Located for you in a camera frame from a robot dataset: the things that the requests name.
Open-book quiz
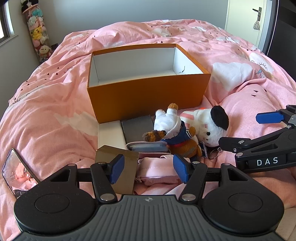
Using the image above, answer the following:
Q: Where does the small gold cardboard box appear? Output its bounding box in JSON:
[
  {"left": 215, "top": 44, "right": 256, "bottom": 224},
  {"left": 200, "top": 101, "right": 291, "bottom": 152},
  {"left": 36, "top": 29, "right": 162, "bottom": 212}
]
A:
[{"left": 95, "top": 145, "right": 139, "bottom": 194}]

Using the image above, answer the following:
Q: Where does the pink mini backpack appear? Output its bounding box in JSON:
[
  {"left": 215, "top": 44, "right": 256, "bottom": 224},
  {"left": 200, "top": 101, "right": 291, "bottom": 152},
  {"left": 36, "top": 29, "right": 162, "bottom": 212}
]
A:
[{"left": 135, "top": 155, "right": 180, "bottom": 186}]

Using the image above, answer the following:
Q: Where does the white pink-striped plush toy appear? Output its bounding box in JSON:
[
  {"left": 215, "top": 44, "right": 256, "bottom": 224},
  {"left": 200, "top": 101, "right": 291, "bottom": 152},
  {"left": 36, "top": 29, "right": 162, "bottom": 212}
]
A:
[{"left": 180, "top": 105, "right": 229, "bottom": 147}]

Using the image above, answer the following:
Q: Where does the white box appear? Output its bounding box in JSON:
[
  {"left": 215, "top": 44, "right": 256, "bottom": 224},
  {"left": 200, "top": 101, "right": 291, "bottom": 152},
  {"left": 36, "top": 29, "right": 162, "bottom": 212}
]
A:
[{"left": 97, "top": 120, "right": 126, "bottom": 150}]

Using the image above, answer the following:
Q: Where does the brown bear plush keychain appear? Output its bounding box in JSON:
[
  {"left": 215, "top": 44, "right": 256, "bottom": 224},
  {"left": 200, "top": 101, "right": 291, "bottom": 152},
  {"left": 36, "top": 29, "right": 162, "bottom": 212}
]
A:
[{"left": 142, "top": 103, "right": 202, "bottom": 158}]

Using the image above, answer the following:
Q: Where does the dark grey box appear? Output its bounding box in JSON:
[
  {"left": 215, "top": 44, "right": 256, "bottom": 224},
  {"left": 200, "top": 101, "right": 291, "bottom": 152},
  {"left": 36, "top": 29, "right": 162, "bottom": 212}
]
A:
[{"left": 121, "top": 115, "right": 154, "bottom": 144}]

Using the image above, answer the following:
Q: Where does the black wardrobe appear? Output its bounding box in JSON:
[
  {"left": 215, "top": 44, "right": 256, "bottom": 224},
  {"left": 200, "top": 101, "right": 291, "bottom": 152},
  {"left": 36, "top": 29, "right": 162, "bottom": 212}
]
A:
[{"left": 263, "top": 1, "right": 295, "bottom": 79}]

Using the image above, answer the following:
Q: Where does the black smartphone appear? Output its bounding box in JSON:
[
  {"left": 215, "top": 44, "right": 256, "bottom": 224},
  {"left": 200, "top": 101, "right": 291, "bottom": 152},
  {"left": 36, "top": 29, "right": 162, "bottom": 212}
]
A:
[{"left": 1, "top": 149, "right": 40, "bottom": 199}]

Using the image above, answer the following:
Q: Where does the orange cardboard storage box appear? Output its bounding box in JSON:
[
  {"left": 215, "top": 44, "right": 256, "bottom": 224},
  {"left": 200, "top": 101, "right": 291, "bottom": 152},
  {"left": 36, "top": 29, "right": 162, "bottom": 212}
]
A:
[{"left": 87, "top": 43, "right": 211, "bottom": 123}]

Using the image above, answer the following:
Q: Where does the white door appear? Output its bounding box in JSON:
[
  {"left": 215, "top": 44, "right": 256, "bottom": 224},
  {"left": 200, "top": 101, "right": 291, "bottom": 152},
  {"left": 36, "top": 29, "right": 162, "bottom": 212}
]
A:
[{"left": 225, "top": 0, "right": 273, "bottom": 50}]

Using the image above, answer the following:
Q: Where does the window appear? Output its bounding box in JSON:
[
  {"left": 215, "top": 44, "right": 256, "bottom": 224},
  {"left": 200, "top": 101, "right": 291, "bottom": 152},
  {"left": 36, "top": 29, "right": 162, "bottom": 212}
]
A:
[{"left": 0, "top": 1, "right": 18, "bottom": 46}]

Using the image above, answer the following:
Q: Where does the hanging plush toy organizer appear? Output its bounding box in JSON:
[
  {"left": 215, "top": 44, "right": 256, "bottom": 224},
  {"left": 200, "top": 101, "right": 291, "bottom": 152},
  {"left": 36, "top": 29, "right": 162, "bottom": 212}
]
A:
[{"left": 21, "top": 0, "right": 53, "bottom": 63}]

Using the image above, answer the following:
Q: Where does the black door handle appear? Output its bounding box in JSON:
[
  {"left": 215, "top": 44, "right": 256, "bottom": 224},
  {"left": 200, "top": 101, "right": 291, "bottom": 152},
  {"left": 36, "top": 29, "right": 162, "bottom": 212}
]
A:
[{"left": 252, "top": 7, "right": 262, "bottom": 30}]

